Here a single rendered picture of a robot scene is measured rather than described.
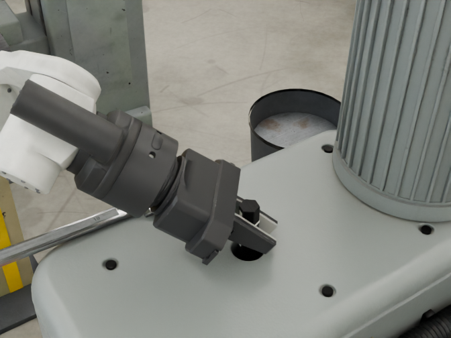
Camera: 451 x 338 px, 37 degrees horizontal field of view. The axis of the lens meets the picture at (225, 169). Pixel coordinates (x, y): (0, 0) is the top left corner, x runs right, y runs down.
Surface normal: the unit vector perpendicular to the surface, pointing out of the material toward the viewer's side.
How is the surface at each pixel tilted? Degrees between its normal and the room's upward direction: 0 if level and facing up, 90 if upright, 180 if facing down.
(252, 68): 0
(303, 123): 0
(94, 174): 81
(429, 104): 90
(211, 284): 0
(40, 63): 34
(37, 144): 47
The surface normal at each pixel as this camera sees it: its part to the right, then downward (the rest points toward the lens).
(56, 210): 0.01, -0.76
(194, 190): 0.52, -0.61
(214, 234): 0.29, 0.03
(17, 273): 0.55, 0.55
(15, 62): -0.44, -0.41
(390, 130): -0.68, 0.47
